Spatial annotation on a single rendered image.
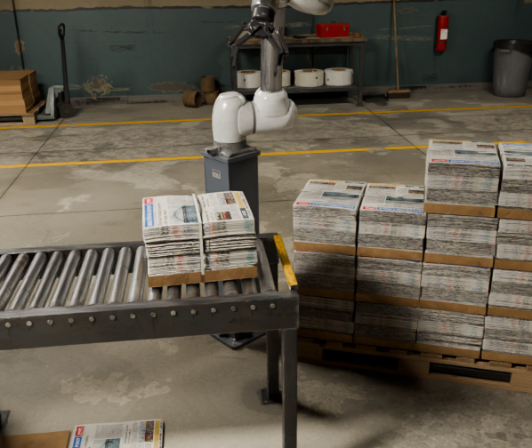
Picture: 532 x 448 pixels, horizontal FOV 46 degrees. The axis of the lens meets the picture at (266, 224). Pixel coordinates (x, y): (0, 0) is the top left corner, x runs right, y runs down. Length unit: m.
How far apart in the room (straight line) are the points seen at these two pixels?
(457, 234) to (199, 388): 1.36
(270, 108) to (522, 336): 1.51
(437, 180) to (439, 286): 0.49
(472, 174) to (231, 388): 1.44
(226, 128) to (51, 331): 1.26
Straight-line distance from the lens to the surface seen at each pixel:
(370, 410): 2.92
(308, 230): 2.84
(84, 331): 2.15
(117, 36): 9.25
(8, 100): 8.53
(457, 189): 2.72
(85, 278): 2.33
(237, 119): 2.91
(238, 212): 2.17
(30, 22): 9.42
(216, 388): 3.03
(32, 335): 2.18
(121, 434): 2.84
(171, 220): 2.13
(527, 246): 2.83
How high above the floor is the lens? 1.82
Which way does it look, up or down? 22 degrees down
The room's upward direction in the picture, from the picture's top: 1 degrees counter-clockwise
